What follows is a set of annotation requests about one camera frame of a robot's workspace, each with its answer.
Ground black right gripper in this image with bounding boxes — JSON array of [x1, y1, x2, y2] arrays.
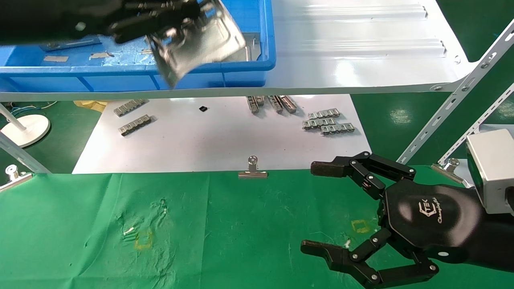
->
[[300, 151, 483, 289]]

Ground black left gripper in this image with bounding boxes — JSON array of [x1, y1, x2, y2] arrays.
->
[[52, 0, 201, 44]]

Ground sheet metal bracket part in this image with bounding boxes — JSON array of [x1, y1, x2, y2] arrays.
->
[[147, 0, 246, 88], [209, 33, 261, 63], [39, 35, 102, 52]]

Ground blue plastic bin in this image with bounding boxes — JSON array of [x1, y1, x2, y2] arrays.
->
[[0, 0, 276, 93]]

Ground silver binder clip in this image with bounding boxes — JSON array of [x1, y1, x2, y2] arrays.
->
[[0, 165, 33, 192], [238, 156, 268, 179], [431, 158, 466, 184]]

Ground yellow crumpled bag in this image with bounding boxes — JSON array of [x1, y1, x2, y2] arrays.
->
[[73, 100, 108, 113]]

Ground white board sheet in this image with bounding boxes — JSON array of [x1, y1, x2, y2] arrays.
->
[[72, 95, 372, 174]]

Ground white perforated angle bar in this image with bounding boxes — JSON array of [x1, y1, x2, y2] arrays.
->
[[437, 82, 514, 165], [397, 19, 514, 165], [0, 132, 52, 174]]

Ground white metal shelf panel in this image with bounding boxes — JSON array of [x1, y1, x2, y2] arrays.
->
[[0, 0, 478, 102]]

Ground green table cloth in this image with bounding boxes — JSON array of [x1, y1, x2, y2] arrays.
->
[[0, 165, 514, 289]]

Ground white round lamp stand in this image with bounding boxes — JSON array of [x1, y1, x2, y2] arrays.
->
[[0, 104, 51, 148]]

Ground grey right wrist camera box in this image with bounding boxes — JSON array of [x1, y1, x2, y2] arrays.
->
[[466, 128, 514, 216]]

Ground thin blue white cables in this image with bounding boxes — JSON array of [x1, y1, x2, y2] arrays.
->
[[9, 101, 59, 114]]

